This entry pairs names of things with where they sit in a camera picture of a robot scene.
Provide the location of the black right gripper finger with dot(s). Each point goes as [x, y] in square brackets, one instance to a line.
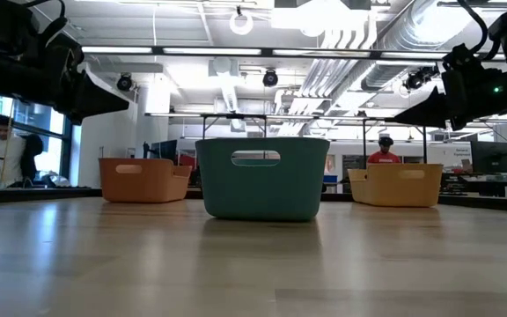
[429, 112]

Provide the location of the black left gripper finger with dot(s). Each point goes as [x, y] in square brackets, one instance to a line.
[99, 99]

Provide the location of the large black track spotlight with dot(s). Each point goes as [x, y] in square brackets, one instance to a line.
[416, 80]

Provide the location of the person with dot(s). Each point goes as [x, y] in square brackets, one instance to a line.
[384, 156]
[9, 154]

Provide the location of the large black computer monitor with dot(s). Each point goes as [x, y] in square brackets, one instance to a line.
[491, 157]

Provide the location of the yellow plastic bin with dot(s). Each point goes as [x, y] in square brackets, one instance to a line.
[396, 189]

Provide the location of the small black computer monitor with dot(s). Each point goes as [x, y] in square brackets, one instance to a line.
[165, 152]

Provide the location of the crumpled silver plastic sheet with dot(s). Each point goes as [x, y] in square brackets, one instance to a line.
[57, 180]

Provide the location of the dark office desk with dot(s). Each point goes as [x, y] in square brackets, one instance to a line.
[500, 185]

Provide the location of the orange plastic bin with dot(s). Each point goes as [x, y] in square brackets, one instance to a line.
[145, 185]

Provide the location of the blue storage box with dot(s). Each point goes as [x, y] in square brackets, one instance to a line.
[329, 179]

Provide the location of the black overhead light bar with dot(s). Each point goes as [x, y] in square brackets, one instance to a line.
[266, 52]

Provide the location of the teal plastic bin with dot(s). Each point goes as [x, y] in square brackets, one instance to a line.
[262, 189]

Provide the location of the round black ceiling camera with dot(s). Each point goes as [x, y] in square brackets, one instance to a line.
[124, 83]
[270, 78]

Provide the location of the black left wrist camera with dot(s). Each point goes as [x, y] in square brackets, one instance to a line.
[2, 26]

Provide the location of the narrow black metal frame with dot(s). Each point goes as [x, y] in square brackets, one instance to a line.
[236, 116]

